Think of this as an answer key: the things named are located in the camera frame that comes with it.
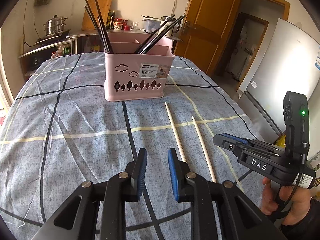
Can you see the dark sauce bottle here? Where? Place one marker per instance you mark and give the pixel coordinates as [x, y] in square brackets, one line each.
[113, 20]

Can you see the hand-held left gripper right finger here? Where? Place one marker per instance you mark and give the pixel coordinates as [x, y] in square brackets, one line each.
[173, 177]

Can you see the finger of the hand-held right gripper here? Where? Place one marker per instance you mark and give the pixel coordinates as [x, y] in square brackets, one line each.
[228, 145]
[232, 137]

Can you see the yellow plastic bag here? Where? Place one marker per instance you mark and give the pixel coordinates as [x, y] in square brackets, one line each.
[280, 140]

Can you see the drinking glass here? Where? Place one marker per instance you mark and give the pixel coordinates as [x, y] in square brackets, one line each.
[135, 25]

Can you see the steel kitchen counter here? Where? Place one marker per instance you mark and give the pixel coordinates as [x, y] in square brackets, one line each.
[50, 50]

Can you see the black gas stove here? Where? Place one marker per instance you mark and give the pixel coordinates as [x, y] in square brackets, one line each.
[52, 38]

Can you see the person's right forearm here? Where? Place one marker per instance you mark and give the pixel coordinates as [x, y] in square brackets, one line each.
[307, 226]

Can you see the red lidded jar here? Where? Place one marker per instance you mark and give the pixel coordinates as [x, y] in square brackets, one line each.
[118, 25]

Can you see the person's right hand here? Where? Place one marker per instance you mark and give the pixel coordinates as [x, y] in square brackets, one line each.
[297, 205]

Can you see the light wooden chopstick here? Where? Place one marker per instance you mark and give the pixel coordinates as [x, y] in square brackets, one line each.
[175, 130]
[203, 150]

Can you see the wooden cutting board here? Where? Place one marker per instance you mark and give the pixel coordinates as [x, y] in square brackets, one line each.
[88, 20]

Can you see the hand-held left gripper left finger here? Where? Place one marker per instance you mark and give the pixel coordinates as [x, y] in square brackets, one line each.
[142, 177]

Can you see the clear plastic container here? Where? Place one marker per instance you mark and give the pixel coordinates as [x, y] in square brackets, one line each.
[150, 25]

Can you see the white refrigerator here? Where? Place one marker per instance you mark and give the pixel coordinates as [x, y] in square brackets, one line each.
[282, 62]

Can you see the stainless steel kettle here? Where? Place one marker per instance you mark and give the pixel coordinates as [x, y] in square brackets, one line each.
[175, 28]

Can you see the brown wooden door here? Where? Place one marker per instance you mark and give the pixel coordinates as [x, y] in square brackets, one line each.
[207, 25]

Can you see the blue checked tablecloth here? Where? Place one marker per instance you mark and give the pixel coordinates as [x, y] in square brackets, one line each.
[75, 120]

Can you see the stainless steel steamer pot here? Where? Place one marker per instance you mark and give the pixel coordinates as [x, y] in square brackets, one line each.
[55, 26]

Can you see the pink plastic utensil basket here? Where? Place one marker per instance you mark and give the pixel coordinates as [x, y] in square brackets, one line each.
[112, 85]

